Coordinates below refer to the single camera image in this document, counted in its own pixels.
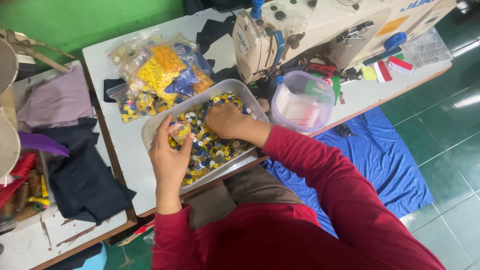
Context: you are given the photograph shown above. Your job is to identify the person's right hand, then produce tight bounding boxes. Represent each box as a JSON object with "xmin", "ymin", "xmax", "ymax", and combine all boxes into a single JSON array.
[{"xmin": 204, "ymin": 102, "xmax": 251, "ymax": 140}]

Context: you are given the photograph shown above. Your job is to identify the person's left hand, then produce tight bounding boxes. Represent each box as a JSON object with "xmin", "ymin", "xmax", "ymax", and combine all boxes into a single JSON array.
[{"xmin": 148, "ymin": 114, "xmax": 196, "ymax": 188}]

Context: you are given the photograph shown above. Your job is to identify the small clear plastic bag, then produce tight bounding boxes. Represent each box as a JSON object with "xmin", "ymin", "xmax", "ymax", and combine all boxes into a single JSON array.
[{"xmin": 169, "ymin": 121, "xmax": 193, "ymax": 145}]

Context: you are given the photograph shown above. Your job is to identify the clear rectangular plastic tray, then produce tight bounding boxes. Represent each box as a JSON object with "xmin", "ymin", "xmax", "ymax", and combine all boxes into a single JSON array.
[{"xmin": 141, "ymin": 79, "xmax": 271, "ymax": 188}]

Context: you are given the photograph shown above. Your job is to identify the heap of mixed coloured buttons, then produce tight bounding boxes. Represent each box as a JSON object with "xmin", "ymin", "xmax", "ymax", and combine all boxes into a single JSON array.
[{"xmin": 167, "ymin": 92, "xmax": 258, "ymax": 186}]

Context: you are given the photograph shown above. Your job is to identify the stack of empty clear bags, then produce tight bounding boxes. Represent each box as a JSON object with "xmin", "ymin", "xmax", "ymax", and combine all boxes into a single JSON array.
[{"xmin": 277, "ymin": 85, "xmax": 324, "ymax": 127}]

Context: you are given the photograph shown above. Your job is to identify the pile of bagged sorted buttons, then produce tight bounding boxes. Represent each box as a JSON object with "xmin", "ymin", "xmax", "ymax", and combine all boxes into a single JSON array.
[{"xmin": 105, "ymin": 30, "xmax": 215, "ymax": 124}]

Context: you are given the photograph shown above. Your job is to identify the clear tub with purple rim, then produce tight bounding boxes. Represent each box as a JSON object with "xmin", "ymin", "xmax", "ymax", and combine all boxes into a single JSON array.
[{"xmin": 270, "ymin": 70, "xmax": 336, "ymax": 133}]

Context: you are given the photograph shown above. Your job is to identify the dark navy folded fabric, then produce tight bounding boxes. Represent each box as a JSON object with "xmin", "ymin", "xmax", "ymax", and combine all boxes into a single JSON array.
[{"xmin": 34, "ymin": 117, "xmax": 137, "ymax": 226}]

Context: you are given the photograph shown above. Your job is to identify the black fabric piece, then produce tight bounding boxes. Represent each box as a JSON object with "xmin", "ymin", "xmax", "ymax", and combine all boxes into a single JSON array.
[{"xmin": 196, "ymin": 14, "xmax": 238, "ymax": 56}]

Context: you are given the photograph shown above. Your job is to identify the black fabric scrap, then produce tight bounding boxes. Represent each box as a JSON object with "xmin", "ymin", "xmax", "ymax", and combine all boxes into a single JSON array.
[{"xmin": 103, "ymin": 77, "xmax": 127, "ymax": 103}]

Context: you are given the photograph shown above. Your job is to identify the green paper packet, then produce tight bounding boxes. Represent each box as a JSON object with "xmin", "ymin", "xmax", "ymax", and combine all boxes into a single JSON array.
[{"xmin": 304, "ymin": 73, "xmax": 342, "ymax": 106}]

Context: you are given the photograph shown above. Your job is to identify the small dark cloth scrap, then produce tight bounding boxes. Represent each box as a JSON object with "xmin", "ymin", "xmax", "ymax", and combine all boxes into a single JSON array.
[{"xmin": 335, "ymin": 124, "xmax": 359, "ymax": 138}]

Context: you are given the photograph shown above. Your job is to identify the light blue plastic stool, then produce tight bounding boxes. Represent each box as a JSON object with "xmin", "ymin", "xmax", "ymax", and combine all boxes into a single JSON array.
[{"xmin": 73, "ymin": 243, "xmax": 108, "ymax": 270}]

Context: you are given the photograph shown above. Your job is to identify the lilac folded fabric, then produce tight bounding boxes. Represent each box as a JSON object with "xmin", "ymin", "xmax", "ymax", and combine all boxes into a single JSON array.
[{"xmin": 16, "ymin": 64, "xmax": 95, "ymax": 130}]

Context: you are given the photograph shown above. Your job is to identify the purple fabric strip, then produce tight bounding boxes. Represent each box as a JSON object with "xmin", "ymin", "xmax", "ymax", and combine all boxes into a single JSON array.
[{"xmin": 18, "ymin": 131, "xmax": 70, "ymax": 157}]

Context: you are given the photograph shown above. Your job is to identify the cream industrial sewing machine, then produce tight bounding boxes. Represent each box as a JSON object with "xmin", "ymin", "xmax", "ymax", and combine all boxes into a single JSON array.
[{"xmin": 232, "ymin": 0, "xmax": 459, "ymax": 85}]

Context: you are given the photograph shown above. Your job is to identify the box of thread spools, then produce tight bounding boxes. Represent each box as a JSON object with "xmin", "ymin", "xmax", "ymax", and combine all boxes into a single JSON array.
[{"xmin": 0, "ymin": 149, "xmax": 53, "ymax": 230}]

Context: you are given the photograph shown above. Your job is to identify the blue tarpaulin sheet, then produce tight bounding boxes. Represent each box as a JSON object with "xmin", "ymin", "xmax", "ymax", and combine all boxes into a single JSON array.
[{"xmin": 261, "ymin": 106, "xmax": 435, "ymax": 238}]

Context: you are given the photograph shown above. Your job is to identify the red and white small flag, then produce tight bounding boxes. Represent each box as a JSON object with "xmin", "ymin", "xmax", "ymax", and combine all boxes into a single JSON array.
[
  {"xmin": 373, "ymin": 61, "xmax": 393, "ymax": 83},
  {"xmin": 388, "ymin": 55, "xmax": 413, "ymax": 76}
]

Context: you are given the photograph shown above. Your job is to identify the clear bobbin organiser box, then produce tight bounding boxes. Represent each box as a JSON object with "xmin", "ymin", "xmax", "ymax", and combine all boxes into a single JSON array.
[{"xmin": 402, "ymin": 27, "xmax": 454, "ymax": 70}]

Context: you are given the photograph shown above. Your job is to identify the red handled scissors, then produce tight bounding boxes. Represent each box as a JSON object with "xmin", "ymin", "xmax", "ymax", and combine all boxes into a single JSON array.
[{"xmin": 305, "ymin": 62, "xmax": 361, "ymax": 81}]

